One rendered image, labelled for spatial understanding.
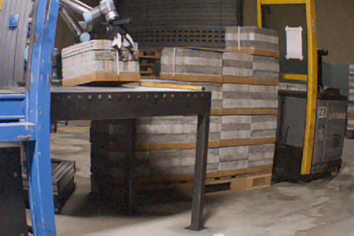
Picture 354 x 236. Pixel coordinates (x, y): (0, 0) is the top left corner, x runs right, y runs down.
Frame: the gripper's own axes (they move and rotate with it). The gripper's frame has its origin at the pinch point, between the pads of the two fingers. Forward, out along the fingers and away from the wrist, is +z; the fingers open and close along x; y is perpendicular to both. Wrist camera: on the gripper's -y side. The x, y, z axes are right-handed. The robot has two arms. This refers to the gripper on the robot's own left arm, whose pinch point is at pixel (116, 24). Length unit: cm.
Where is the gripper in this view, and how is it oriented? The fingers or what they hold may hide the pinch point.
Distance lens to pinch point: 412.2
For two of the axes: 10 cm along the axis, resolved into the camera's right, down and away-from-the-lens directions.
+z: 8.9, 0.2, 4.6
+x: 4.5, 2.0, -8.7
